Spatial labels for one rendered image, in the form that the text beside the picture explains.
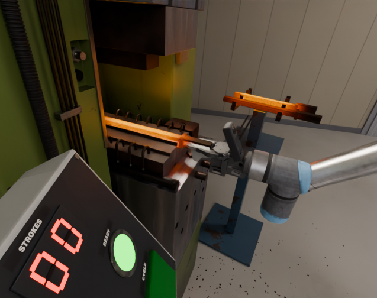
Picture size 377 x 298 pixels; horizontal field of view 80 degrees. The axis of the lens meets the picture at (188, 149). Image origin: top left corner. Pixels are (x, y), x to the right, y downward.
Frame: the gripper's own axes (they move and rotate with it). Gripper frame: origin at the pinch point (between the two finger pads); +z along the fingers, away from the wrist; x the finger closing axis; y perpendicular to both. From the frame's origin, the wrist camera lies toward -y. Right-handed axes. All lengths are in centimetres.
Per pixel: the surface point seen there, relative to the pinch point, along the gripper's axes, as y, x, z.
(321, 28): -33, 295, -59
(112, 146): 2.2, -11.6, 21.2
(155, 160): 2.1, -12.0, 5.6
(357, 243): 99, 86, -108
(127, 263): -8.4, -46.9, -9.5
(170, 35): -31.0, -10.1, 3.1
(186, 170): 8.6, -4.3, -1.3
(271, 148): 25, 58, -29
